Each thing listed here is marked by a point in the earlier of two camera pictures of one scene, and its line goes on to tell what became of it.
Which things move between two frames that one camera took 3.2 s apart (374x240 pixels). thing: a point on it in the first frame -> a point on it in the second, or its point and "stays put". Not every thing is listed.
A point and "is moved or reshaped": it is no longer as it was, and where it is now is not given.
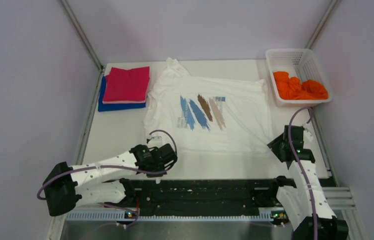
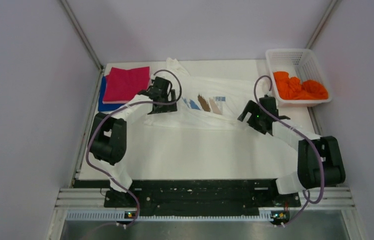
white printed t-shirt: [204, 115] is moved or reshaped
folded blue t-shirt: [108, 107] stays put
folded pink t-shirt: [123, 102] stays put
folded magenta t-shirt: [123, 85] stays put
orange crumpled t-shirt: [291, 87] stays put
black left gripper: [151, 175] -> [166, 108]
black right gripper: [274, 146] -> [251, 107]
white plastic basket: [296, 78] stays put
